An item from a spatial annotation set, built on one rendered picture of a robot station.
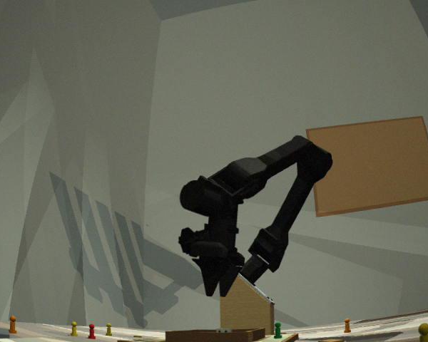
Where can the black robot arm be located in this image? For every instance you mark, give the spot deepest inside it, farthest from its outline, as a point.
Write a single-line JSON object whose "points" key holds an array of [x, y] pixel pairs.
{"points": [[218, 197]]}

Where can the green game pawn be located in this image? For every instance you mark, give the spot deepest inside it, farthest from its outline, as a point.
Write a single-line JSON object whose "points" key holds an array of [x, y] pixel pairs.
{"points": [[277, 330]]}

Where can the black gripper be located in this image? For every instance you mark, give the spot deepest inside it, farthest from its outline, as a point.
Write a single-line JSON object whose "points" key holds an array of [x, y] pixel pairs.
{"points": [[219, 260]]}

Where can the red pawn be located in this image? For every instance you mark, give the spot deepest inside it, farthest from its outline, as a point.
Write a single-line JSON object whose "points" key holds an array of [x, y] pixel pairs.
{"points": [[91, 332]]}

